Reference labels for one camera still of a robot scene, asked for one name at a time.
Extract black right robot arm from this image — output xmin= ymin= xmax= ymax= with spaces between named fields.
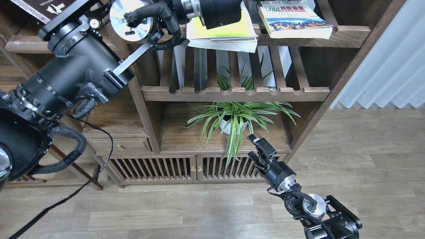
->
xmin=248 ymin=134 xmax=362 ymax=239

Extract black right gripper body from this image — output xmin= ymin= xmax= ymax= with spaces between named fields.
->
xmin=257 ymin=158 xmax=296 ymax=192

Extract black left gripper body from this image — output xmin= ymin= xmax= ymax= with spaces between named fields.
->
xmin=192 ymin=0 xmax=241 ymax=29

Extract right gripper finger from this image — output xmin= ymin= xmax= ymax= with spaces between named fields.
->
xmin=248 ymin=151 xmax=266 ymax=170
xmin=248 ymin=134 xmax=277 ymax=159

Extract white plant pot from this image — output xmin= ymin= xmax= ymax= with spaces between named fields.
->
xmin=219 ymin=119 xmax=248 ymax=135

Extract white pleated curtain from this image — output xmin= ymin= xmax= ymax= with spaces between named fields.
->
xmin=330 ymin=0 xmax=425 ymax=109

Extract blue landscape cover book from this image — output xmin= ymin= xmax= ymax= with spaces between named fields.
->
xmin=257 ymin=1 xmax=333 ymax=40

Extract yellow cover book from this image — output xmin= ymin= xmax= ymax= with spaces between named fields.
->
xmin=186 ymin=2 xmax=258 ymax=53

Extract green spider plant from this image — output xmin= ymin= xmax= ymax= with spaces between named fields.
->
xmin=180 ymin=53 xmax=301 ymax=166

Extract maroon book white characters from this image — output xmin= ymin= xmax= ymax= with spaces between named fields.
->
xmin=12 ymin=0 xmax=75 ymax=23

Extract dark wooden bookshelf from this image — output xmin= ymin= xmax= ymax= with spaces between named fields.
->
xmin=0 ymin=0 xmax=406 ymax=189

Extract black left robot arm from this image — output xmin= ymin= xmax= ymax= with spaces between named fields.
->
xmin=0 ymin=0 xmax=241 ymax=188

